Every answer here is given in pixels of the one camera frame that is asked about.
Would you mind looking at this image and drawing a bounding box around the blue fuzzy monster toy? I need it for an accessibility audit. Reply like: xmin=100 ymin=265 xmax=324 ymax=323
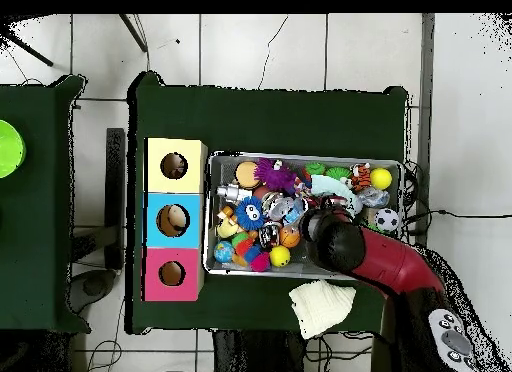
xmin=234 ymin=196 xmax=268 ymax=233

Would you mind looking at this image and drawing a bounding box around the green covered side table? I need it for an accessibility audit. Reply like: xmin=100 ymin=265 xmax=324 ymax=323
xmin=0 ymin=74 xmax=89 ymax=335

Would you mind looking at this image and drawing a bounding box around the black and white soccer ball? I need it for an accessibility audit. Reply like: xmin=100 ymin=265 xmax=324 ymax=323
xmin=374 ymin=207 xmax=401 ymax=233

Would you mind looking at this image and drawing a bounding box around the wooden three-hole box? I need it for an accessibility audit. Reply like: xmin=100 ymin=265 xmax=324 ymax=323
xmin=142 ymin=136 xmax=209 ymax=304

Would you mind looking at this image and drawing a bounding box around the lime green round object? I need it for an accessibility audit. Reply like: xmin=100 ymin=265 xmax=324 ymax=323
xmin=0 ymin=119 xmax=26 ymax=180

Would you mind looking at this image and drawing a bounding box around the yellow ball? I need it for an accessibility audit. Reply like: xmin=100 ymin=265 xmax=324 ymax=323
xmin=269 ymin=244 xmax=293 ymax=269

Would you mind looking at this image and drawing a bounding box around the orange tiger plush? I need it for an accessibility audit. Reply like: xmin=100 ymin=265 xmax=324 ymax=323
xmin=349 ymin=163 xmax=373 ymax=194

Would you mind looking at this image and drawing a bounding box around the mint green knit cloth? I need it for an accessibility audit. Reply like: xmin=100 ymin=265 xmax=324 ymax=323
xmin=310 ymin=174 xmax=364 ymax=219

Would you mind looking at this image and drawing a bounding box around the cream knit cloth roll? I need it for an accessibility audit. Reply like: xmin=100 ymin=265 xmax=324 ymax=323
xmin=287 ymin=279 xmax=358 ymax=341

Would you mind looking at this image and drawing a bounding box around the dark green tablecloth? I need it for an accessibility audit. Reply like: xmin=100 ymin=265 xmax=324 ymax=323
xmin=126 ymin=71 xmax=409 ymax=343

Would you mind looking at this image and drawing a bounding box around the clear mesh bin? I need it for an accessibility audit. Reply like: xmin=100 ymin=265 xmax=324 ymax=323
xmin=205 ymin=151 xmax=405 ymax=285

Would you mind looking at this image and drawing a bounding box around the black upright bar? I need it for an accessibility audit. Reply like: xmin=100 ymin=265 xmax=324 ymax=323
xmin=105 ymin=127 xmax=128 ymax=271

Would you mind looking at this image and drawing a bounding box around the black tripod leg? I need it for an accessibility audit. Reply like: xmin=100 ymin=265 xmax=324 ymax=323
xmin=0 ymin=23 xmax=54 ymax=68
xmin=119 ymin=13 xmax=149 ymax=53

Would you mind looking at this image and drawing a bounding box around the purple spiky ball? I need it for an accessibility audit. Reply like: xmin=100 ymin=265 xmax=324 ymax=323
xmin=254 ymin=156 xmax=299 ymax=194

